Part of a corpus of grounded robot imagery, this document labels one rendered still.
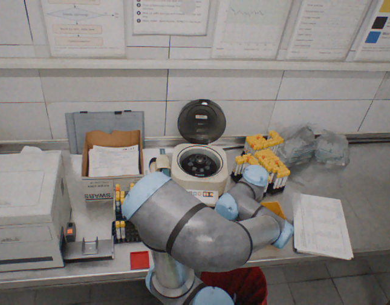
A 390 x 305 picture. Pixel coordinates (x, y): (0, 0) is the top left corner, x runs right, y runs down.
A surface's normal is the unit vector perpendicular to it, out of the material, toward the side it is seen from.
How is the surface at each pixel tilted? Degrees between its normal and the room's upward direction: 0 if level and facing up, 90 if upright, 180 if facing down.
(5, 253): 90
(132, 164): 1
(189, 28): 88
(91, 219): 0
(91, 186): 89
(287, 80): 90
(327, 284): 0
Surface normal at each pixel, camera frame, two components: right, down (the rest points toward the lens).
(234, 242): 0.69, -0.24
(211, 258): 0.21, 0.37
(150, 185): -0.04, -0.67
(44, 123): 0.15, 0.66
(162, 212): -0.26, -0.37
